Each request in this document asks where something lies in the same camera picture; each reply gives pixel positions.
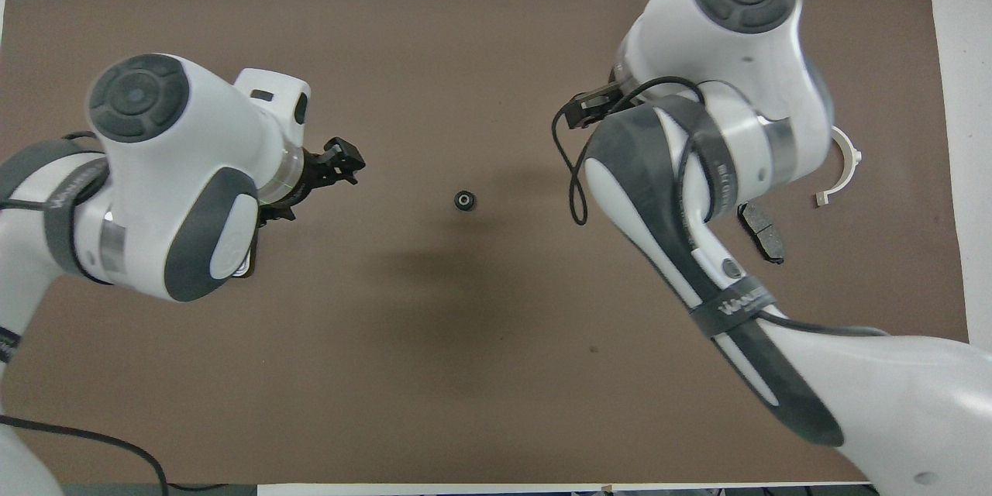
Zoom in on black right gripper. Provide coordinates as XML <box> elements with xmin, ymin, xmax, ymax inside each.
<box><xmin>564</xmin><ymin>66</ymin><xmax>632</xmax><ymax>130</ymax></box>

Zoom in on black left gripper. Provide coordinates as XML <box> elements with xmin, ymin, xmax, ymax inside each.
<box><xmin>260</xmin><ymin>137</ymin><xmax>367</xmax><ymax>222</ymax></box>

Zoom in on silver metal tray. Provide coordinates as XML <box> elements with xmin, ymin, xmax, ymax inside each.
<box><xmin>232</xmin><ymin>229</ymin><xmax>261</xmax><ymax>280</ymax></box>

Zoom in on brown table mat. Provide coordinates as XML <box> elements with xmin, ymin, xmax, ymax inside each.
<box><xmin>0</xmin><ymin>0</ymin><xmax>970</xmax><ymax>485</ymax></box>

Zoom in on long dark grey brake pad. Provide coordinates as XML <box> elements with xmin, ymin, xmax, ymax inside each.
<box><xmin>738</xmin><ymin>203</ymin><xmax>786</xmax><ymax>265</ymax></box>

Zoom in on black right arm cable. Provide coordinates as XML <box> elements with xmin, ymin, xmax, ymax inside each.
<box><xmin>552</xmin><ymin>76</ymin><xmax>892</xmax><ymax>338</ymax></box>

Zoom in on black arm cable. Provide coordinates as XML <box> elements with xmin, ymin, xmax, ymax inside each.
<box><xmin>0</xmin><ymin>130</ymin><xmax>170</xmax><ymax>496</ymax></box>
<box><xmin>552</xmin><ymin>76</ymin><xmax>892</xmax><ymax>338</ymax></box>

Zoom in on white curved plastic bracket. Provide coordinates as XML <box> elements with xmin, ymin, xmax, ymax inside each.
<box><xmin>812</xmin><ymin>126</ymin><xmax>863</xmax><ymax>208</ymax></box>

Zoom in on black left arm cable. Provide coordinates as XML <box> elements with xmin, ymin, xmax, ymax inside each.
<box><xmin>0</xmin><ymin>130</ymin><xmax>170</xmax><ymax>496</ymax></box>

